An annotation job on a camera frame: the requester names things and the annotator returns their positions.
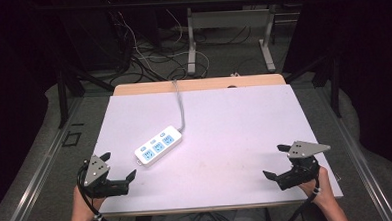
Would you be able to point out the aluminium floor rail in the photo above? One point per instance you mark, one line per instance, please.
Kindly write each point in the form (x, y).
(36, 177)
(359, 163)

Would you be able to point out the black metal stand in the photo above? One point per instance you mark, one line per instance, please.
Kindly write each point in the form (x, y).
(333, 81)
(63, 96)

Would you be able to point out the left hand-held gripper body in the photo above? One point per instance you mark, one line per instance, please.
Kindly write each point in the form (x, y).
(96, 175)

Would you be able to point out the wooden table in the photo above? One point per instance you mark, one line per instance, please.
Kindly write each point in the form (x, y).
(203, 84)

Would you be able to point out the white-legged desk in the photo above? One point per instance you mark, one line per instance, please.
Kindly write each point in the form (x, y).
(230, 19)

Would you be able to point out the white power strip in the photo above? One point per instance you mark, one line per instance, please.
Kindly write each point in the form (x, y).
(158, 146)

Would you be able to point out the person's left hand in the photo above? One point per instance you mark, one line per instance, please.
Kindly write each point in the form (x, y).
(83, 207)

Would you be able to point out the person's grey trousers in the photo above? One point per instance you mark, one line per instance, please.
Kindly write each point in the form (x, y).
(208, 219)

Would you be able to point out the person's right hand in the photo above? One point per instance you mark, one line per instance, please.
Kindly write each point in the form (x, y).
(317, 187)

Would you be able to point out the white table board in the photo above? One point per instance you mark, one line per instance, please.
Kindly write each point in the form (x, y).
(225, 149)

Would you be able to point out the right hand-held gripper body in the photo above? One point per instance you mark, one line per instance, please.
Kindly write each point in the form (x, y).
(301, 166)

